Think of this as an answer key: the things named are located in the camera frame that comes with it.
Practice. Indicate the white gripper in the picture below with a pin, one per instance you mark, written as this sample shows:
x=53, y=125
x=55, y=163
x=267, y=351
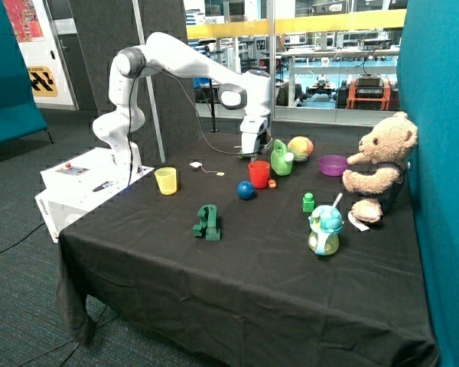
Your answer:
x=256, y=136

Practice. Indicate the tea bag with yellow tag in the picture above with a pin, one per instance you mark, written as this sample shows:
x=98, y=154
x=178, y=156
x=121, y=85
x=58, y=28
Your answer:
x=199, y=167

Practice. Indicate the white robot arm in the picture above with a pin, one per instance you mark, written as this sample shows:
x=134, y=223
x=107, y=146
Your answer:
x=249, y=91

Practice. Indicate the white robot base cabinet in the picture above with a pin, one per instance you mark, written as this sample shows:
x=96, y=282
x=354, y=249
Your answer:
x=77, y=186

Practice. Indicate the green toy watering can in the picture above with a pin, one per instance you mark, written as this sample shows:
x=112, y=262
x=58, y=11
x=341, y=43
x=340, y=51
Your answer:
x=281, y=158

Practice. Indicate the red plastic cup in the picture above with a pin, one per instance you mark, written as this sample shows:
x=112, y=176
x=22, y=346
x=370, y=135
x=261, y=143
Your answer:
x=259, y=173

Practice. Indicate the orange green plush ball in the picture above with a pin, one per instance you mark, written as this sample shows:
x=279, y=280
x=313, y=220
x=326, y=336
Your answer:
x=301, y=147

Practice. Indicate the blue ball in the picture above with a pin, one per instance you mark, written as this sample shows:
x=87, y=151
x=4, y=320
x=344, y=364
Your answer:
x=245, y=190

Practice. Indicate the purple plastic bowl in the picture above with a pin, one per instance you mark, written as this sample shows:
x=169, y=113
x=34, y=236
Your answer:
x=332, y=165

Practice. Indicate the small green toy block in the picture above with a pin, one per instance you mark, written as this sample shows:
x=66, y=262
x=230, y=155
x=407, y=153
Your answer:
x=308, y=203

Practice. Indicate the yellow plastic cup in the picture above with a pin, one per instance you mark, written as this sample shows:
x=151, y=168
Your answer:
x=166, y=178

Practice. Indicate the green wooden block figure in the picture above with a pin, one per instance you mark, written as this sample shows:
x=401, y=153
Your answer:
x=208, y=226

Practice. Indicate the turquoise toddler sippy bottle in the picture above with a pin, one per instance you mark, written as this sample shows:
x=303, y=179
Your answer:
x=325, y=223

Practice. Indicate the orange mobile robot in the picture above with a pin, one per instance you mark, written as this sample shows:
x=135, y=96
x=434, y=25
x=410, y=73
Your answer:
x=369, y=92

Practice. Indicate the black tablecloth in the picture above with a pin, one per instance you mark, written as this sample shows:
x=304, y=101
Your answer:
x=259, y=296

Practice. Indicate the brown teddy bear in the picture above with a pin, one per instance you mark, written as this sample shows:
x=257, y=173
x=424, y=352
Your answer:
x=386, y=149

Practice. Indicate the teal sofa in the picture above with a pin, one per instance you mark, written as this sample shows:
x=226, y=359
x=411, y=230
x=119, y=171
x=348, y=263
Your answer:
x=19, y=115

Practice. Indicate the teal partition wall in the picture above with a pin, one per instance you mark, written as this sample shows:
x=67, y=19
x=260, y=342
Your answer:
x=428, y=69

